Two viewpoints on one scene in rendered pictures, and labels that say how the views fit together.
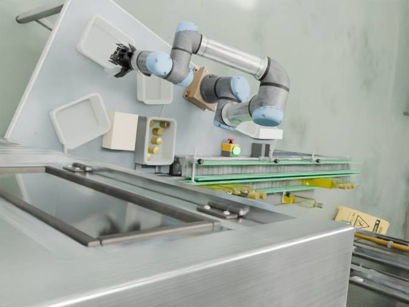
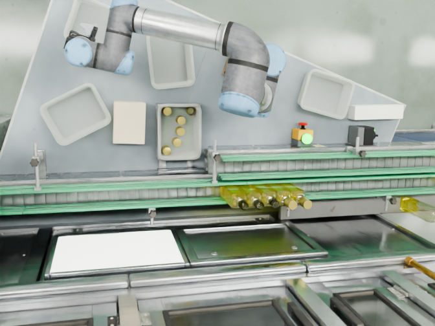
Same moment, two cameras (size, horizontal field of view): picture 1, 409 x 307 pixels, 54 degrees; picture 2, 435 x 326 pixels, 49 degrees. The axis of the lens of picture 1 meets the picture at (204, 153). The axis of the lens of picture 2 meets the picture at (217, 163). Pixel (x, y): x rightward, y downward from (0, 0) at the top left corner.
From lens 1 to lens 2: 0.96 m
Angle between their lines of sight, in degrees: 31
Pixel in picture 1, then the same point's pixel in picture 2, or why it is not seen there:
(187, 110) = not seen: hidden behind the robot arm
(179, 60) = (109, 44)
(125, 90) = (136, 74)
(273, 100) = (233, 84)
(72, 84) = (70, 76)
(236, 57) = (181, 30)
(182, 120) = not seen: hidden behind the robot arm
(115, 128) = (116, 121)
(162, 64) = (74, 54)
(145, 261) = not seen: outside the picture
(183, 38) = (112, 17)
